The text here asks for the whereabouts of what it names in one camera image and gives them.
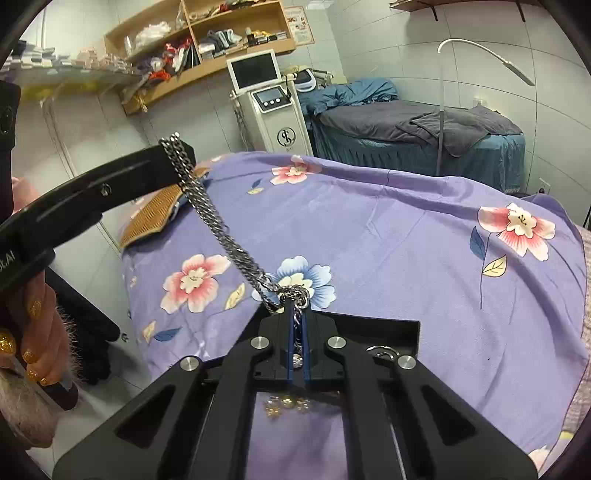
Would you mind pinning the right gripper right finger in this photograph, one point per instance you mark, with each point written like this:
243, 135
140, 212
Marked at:
347, 367

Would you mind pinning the gold flower brooch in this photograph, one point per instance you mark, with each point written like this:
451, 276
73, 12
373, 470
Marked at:
276, 405

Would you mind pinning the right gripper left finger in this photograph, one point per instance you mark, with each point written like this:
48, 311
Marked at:
255, 363

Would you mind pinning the left hand gold nails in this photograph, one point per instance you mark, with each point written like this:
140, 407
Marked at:
45, 342

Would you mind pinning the grey blanket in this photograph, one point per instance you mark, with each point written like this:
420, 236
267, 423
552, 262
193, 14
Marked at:
414, 122

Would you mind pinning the white beauty machine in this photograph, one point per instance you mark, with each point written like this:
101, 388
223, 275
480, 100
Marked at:
266, 105

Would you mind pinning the black jewelry tray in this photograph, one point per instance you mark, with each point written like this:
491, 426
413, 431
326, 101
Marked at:
402, 336

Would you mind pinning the woven brown cushion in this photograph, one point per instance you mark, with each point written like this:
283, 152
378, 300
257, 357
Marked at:
153, 216

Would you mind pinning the floor lamp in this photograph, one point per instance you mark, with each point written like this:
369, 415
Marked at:
483, 78

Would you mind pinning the wooden wall shelf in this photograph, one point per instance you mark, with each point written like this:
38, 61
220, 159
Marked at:
207, 33

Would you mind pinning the blue massage bed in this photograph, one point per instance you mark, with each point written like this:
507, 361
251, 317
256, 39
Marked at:
497, 161

